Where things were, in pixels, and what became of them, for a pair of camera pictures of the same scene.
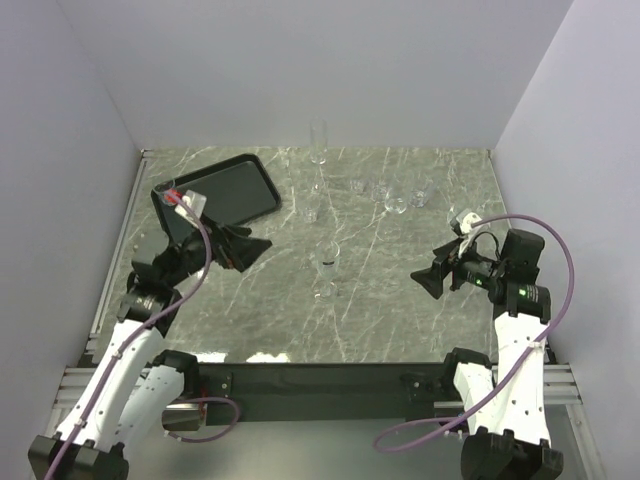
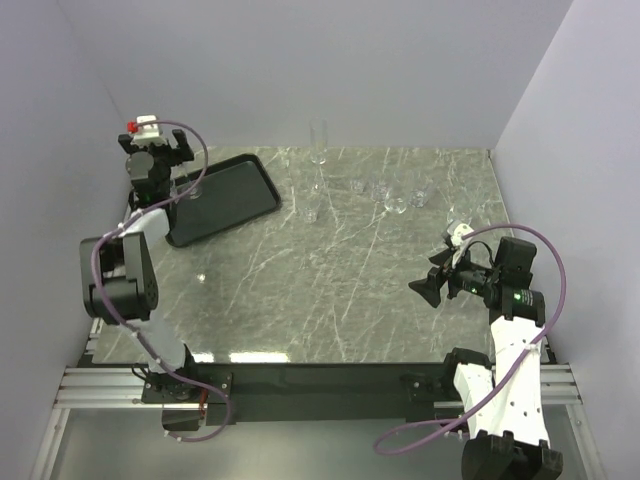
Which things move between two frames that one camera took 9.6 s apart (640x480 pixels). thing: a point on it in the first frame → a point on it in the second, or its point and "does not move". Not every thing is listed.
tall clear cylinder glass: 318,141 does not move
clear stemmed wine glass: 327,256 → 177,173
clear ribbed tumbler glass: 419,193 does not move
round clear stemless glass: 395,201 does not move
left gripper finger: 239,230 → 125,141
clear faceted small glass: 379,190 does not move
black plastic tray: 237,190 does not move
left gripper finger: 242,251 → 183,153
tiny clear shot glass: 357,186 does not move
